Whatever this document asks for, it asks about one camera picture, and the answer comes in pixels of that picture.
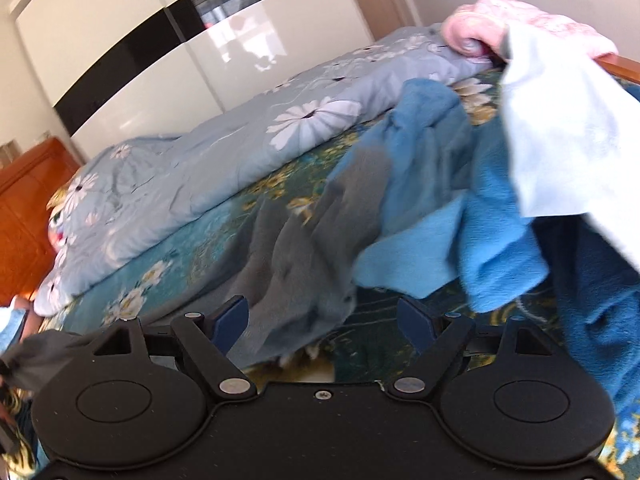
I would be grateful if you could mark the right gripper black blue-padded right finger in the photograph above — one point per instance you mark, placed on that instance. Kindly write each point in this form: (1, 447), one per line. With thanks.
(439, 340)

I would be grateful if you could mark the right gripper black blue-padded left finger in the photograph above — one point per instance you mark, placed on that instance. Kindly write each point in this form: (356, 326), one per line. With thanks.
(205, 341)

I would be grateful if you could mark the grey sweater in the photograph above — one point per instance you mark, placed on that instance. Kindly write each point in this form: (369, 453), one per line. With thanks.
(294, 270)

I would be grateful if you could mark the blue fleece garment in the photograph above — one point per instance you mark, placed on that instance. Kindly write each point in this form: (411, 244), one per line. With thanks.
(449, 213)

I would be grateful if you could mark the light blue floral quilt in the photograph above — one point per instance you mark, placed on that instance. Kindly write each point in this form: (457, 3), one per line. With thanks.
(135, 194)

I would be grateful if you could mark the blue and pink pillow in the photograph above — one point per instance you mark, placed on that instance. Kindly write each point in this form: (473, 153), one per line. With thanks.
(18, 321)

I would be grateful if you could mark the orange wooden headboard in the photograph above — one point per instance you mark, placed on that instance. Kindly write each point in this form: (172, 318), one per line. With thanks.
(27, 185)

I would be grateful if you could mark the white cloth garment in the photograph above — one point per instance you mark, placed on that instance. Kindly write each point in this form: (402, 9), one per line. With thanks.
(573, 137)

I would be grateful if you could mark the white black-striped wardrobe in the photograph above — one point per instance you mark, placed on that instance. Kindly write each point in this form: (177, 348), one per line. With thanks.
(114, 69)

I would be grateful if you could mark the pink fleece garment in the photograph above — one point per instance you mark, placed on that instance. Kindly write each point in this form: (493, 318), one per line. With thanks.
(476, 29)

